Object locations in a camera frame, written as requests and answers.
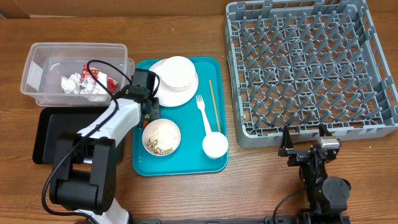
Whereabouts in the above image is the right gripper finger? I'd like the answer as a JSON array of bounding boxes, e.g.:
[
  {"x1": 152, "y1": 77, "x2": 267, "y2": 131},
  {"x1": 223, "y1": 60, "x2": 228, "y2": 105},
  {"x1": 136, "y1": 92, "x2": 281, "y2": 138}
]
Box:
[
  {"x1": 278, "y1": 126, "x2": 294, "y2": 156},
  {"x1": 318, "y1": 123, "x2": 332, "y2": 137}
]

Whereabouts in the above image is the pink bowl with food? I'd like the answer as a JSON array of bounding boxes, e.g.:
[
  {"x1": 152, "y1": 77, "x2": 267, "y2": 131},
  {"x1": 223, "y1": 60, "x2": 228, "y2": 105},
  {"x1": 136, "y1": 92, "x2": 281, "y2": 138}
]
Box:
[{"x1": 142, "y1": 119, "x2": 182, "y2": 157}]

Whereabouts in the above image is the red ketchup packet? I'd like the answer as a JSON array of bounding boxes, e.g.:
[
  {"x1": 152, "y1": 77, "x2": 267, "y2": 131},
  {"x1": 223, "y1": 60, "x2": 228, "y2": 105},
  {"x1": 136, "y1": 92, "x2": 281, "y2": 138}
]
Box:
[{"x1": 80, "y1": 65, "x2": 117, "y2": 94}]

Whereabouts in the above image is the white plastic cup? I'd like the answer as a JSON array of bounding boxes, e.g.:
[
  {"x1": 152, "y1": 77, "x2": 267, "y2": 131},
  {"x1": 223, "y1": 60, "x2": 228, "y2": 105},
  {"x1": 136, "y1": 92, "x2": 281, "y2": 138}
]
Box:
[{"x1": 202, "y1": 132, "x2": 228, "y2": 159}]

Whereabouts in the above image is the white napkin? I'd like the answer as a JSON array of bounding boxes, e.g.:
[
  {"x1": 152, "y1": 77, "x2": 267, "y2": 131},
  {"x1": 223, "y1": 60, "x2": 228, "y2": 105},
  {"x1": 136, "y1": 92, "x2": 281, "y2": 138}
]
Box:
[{"x1": 61, "y1": 73, "x2": 108, "y2": 102}]

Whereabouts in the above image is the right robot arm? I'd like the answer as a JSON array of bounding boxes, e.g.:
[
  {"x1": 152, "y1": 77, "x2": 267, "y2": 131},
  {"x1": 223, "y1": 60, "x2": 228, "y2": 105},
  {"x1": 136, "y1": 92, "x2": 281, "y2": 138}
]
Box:
[{"x1": 272, "y1": 124, "x2": 351, "y2": 224}]

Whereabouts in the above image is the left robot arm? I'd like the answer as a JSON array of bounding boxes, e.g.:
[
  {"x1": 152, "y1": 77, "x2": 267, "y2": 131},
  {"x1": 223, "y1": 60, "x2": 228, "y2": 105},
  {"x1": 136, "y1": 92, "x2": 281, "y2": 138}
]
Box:
[{"x1": 42, "y1": 84, "x2": 160, "y2": 223}]

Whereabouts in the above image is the white round plate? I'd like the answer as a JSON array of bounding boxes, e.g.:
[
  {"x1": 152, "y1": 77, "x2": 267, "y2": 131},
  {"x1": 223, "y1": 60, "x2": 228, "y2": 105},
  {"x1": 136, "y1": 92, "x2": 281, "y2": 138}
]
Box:
[{"x1": 149, "y1": 58, "x2": 199, "y2": 107}]

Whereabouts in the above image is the white bowl on plate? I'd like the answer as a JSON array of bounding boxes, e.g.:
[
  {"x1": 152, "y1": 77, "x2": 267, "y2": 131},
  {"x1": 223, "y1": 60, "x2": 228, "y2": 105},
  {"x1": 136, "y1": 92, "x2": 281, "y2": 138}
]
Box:
[{"x1": 160, "y1": 56, "x2": 196, "y2": 89}]

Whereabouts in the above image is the white plastic fork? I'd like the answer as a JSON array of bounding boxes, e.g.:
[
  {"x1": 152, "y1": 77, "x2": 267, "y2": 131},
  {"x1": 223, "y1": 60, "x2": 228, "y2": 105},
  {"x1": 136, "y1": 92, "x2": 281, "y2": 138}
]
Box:
[{"x1": 196, "y1": 95, "x2": 212, "y2": 134}]

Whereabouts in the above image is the teal plastic tray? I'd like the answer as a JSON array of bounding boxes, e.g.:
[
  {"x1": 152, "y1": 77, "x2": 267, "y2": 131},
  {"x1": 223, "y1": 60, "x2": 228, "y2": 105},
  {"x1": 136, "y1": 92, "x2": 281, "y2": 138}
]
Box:
[{"x1": 132, "y1": 57, "x2": 228, "y2": 177}]

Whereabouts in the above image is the wooden chopstick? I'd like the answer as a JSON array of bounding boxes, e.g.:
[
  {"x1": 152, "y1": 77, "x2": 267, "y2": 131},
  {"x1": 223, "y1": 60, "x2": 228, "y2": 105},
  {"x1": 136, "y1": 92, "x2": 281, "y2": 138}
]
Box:
[{"x1": 208, "y1": 80, "x2": 221, "y2": 132}]

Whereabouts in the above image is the grey plastic dish rack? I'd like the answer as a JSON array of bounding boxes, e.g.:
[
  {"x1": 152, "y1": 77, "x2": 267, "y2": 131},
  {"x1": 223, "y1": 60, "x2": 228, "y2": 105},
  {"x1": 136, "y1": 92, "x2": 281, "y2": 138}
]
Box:
[{"x1": 224, "y1": 0, "x2": 397, "y2": 148}]

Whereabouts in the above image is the clear plastic bin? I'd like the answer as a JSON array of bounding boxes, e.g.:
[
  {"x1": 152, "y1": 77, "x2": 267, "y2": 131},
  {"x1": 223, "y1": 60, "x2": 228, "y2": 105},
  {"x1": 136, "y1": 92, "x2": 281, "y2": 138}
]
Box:
[{"x1": 21, "y1": 42, "x2": 134, "y2": 107}]

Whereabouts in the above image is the black plastic tray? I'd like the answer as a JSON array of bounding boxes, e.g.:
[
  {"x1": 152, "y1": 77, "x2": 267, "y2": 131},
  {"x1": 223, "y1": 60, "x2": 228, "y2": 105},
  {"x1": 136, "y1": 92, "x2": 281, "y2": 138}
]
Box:
[{"x1": 32, "y1": 106, "x2": 107, "y2": 164}]

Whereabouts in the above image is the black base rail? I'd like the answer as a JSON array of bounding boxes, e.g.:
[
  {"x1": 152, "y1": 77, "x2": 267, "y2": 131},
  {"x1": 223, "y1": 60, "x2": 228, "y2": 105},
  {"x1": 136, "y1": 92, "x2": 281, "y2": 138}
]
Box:
[{"x1": 129, "y1": 216, "x2": 351, "y2": 224}]

